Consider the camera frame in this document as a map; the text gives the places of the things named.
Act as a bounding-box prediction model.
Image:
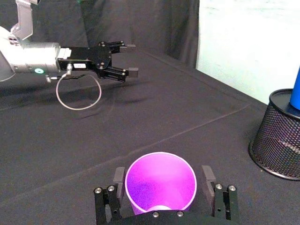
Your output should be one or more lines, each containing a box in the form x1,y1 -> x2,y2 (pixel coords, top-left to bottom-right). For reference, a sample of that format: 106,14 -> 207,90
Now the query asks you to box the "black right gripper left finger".
93,166 -> 126,225

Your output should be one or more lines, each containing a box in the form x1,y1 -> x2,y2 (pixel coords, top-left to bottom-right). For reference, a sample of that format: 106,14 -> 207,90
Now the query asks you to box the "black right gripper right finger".
201,165 -> 240,221

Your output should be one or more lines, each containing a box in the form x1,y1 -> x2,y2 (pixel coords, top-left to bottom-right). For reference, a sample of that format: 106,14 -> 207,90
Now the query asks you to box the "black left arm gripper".
57,40 -> 139,83

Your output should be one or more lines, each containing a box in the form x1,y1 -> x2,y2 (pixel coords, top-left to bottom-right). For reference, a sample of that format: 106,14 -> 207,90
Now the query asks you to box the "purple plastic cup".
124,151 -> 198,217

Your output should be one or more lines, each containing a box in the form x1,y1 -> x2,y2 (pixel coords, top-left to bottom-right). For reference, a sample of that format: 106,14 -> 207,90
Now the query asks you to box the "black curtain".
0,0 -> 200,69

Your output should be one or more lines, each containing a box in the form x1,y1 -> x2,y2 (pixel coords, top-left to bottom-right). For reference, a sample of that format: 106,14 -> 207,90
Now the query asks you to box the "black table cloth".
0,50 -> 300,225

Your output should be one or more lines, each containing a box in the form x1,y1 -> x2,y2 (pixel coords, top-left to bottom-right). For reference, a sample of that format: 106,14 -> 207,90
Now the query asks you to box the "black mesh pen holder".
247,88 -> 300,181

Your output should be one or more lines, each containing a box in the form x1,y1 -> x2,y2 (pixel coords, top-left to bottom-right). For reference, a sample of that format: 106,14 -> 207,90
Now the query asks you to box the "blue cylinder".
289,65 -> 300,111

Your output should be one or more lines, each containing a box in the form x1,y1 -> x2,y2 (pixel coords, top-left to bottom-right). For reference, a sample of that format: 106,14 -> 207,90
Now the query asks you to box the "thin grey looped cable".
45,63 -> 103,111

